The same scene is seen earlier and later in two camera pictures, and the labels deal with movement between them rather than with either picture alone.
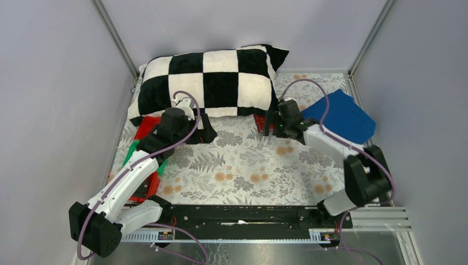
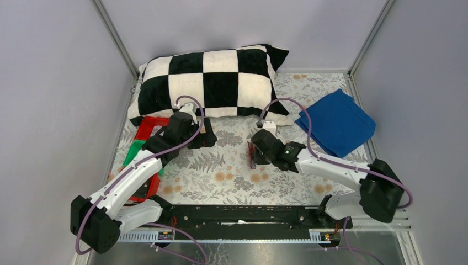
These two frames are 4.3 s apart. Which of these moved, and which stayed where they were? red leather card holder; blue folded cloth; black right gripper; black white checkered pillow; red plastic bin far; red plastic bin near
Moved: red leather card holder; black right gripper
Stayed: red plastic bin far; black white checkered pillow; blue folded cloth; red plastic bin near
